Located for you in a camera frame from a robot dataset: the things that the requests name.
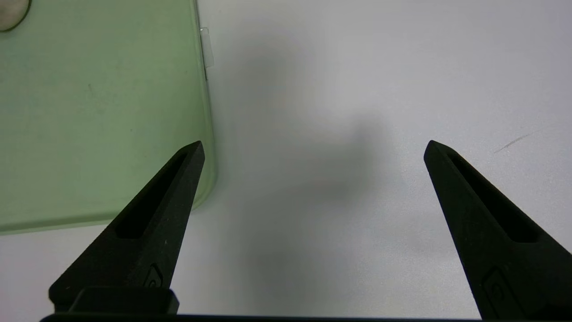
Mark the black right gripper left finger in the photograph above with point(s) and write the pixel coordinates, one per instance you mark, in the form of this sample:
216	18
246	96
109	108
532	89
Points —
143	241

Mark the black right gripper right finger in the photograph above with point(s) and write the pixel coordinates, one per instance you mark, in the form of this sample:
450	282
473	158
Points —
500	241

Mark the round beige yellow bun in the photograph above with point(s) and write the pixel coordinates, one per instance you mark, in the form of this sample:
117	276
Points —
11	13

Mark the light green plastic tray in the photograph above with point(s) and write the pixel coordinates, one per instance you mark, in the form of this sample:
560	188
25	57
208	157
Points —
98	112

